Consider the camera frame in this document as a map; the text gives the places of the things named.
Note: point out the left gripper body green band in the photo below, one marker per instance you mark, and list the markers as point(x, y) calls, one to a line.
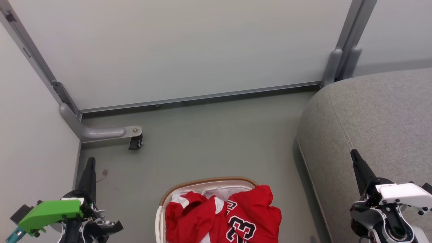
point(50, 212)

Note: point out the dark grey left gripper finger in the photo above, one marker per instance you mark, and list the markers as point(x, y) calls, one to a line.
point(88, 177)

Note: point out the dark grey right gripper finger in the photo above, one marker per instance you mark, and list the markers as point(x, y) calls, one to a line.
point(362, 173)

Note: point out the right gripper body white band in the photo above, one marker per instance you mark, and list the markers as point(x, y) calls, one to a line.
point(401, 194)

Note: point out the red basketball jersey number 23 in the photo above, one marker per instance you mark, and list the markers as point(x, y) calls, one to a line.
point(256, 209)

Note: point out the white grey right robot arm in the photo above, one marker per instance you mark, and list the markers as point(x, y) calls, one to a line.
point(416, 236)

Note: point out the grey fabric sofa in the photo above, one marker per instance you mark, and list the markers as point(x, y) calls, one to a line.
point(371, 114)

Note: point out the grey partition foot bar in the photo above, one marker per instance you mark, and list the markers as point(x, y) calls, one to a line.
point(98, 132)

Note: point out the black caster wheel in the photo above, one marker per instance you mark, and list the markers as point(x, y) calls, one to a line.
point(135, 143)

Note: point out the white laundry basket woven rim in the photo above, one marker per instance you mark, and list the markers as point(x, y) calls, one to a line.
point(219, 191)

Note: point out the grey partition post with bracket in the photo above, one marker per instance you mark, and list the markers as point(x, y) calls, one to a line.
point(30, 50)

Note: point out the grey partition bottom rail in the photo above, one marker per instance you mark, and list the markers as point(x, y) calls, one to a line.
point(202, 97)

